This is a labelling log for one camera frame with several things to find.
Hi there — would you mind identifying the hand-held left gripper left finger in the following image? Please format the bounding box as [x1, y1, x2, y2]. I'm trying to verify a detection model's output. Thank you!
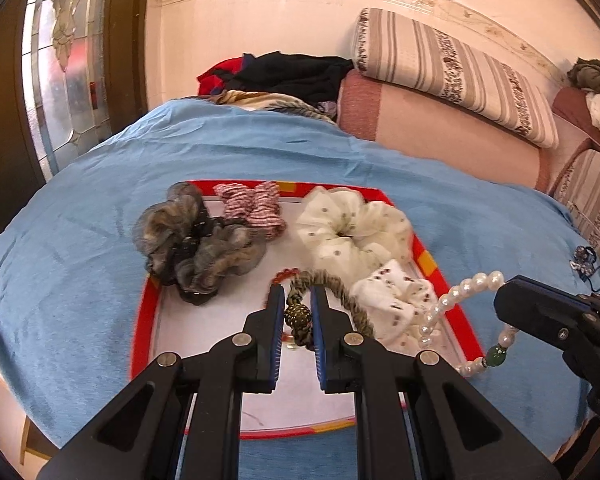
[37, 286, 287, 480]

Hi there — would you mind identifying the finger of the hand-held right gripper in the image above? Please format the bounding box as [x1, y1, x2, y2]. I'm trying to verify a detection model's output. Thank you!
[494, 275, 600, 386]

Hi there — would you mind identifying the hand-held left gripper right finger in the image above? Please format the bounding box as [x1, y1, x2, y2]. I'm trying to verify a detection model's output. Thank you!
[310, 286, 563, 480]

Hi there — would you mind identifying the olive braided hair tie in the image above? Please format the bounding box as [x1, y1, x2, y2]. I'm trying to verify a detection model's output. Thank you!
[284, 269, 378, 348]

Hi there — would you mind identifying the white cherry print scrunchie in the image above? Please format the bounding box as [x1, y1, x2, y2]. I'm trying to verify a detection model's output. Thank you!
[350, 259, 453, 353]

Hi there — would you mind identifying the red rimmed tray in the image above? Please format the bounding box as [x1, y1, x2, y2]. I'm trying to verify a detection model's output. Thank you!
[129, 180, 486, 442]

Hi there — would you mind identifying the white pearl bracelet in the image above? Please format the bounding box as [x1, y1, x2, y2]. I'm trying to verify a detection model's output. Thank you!
[419, 270, 521, 380]

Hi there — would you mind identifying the cream polka dot scrunchie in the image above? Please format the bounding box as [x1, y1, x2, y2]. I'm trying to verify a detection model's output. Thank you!
[295, 186, 413, 286]

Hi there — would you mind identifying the grey sheer scrunchie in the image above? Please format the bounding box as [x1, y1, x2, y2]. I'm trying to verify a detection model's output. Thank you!
[132, 182, 268, 307]

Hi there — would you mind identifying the red striped scrunchie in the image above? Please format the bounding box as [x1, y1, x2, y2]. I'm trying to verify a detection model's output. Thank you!
[215, 181, 287, 241]

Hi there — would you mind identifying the square striped floral cushion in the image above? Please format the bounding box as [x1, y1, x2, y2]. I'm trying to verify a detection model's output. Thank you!
[552, 147, 600, 281]

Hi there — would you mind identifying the blue blanket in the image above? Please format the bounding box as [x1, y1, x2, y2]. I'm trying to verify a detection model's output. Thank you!
[0, 99, 593, 480]

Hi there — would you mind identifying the pink sofa backrest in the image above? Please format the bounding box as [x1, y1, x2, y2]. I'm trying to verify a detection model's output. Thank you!
[550, 86, 600, 161]

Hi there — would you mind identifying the pink sofa bolster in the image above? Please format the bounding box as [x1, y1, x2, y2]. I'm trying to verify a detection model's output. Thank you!
[336, 69, 553, 193]

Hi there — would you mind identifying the beige patterned cloth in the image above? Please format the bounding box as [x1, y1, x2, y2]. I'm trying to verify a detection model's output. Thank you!
[215, 90, 338, 123]

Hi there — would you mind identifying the black clothes pile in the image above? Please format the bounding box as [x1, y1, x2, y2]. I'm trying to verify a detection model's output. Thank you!
[225, 52, 355, 116]

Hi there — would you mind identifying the dark green cloth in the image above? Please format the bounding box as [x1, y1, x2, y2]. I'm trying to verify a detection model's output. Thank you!
[567, 58, 600, 93]

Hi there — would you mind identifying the red garment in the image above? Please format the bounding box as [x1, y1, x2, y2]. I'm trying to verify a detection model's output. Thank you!
[197, 58, 246, 97]

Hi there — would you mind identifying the long striped floral cushion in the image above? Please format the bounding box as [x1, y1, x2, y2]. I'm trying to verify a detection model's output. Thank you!
[351, 7, 561, 150]

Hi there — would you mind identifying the stained glass door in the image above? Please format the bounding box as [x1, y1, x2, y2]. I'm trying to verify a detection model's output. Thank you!
[0, 0, 151, 241]

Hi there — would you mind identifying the navy bow hair tie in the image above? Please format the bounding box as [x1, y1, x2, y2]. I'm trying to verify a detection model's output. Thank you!
[570, 245, 600, 293]

